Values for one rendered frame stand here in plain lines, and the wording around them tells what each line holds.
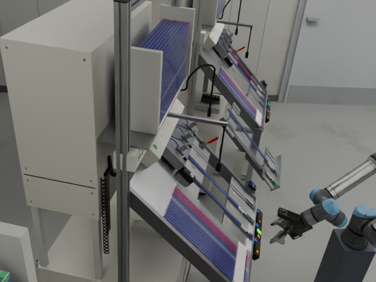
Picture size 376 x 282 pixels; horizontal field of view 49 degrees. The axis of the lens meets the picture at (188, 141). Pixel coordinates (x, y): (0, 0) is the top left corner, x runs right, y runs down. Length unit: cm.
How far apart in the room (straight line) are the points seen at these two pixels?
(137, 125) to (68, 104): 26
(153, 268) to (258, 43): 330
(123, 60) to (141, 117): 31
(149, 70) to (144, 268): 102
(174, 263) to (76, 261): 47
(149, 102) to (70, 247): 98
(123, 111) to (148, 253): 97
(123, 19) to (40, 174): 76
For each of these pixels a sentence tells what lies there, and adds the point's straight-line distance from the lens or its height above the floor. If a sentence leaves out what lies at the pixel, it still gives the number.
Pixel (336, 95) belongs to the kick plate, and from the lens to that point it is 537.
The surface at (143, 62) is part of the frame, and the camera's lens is 143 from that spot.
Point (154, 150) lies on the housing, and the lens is 170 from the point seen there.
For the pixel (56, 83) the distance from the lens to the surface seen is 147.
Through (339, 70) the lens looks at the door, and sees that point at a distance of 523.
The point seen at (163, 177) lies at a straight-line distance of 180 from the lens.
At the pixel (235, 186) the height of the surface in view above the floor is 82.
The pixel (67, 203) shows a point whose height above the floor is 106.
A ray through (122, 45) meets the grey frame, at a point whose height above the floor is 177.
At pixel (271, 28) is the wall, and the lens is 481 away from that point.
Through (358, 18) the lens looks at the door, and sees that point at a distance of 508.
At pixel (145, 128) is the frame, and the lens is 154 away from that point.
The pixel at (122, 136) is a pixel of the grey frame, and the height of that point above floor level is 145.
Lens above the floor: 220
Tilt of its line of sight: 32 degrees down
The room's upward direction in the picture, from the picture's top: 5 degrees clockwise
